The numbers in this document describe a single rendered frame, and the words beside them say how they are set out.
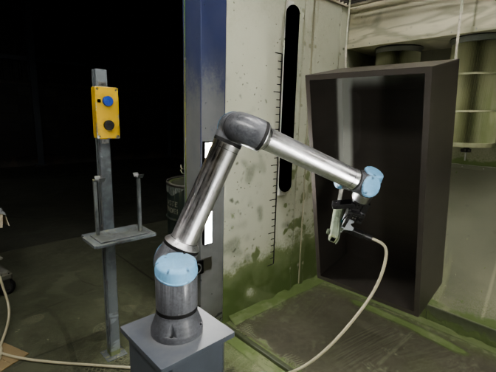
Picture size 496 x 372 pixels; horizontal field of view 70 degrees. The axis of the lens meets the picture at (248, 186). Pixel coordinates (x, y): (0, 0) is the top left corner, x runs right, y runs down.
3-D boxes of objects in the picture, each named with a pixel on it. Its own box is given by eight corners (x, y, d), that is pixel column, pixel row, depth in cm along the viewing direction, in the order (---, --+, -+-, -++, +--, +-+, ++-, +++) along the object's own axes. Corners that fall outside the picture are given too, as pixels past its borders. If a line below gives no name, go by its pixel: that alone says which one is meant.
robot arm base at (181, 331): (167, 353, 119) (167, 325, 117) (141, 327, 132) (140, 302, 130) (212, 331, 131) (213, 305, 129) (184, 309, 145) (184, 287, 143)
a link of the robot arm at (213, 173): (147, 285, 135) (228, 103, 130) (147, 266, 152) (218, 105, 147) (184, 295, 140) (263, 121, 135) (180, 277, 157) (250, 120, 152)
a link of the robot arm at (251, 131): (239, 105, 120) (388, 178, 142) (231, 106, 132) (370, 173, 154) (226, 137, 121) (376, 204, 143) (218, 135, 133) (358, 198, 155)
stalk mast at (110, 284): (116, 348, 218) (102, 70, 187) (120, 353, 214) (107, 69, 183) (107, 353, 214) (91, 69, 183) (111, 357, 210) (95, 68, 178)
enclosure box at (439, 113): (346, 252, 241) (341, 68, 202) (442, 283, 200) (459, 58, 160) (317, 277, 219) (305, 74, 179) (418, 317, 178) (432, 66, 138)
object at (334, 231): (373, 251, 168) (327, 233, 171) (368, 257, 171) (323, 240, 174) (374, 195, 207) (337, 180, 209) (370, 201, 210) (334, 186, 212)
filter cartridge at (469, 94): (461, 164, 233) (478, 29, 217) (425, 158, 268) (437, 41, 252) (508, 163, 240) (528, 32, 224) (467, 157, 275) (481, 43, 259)
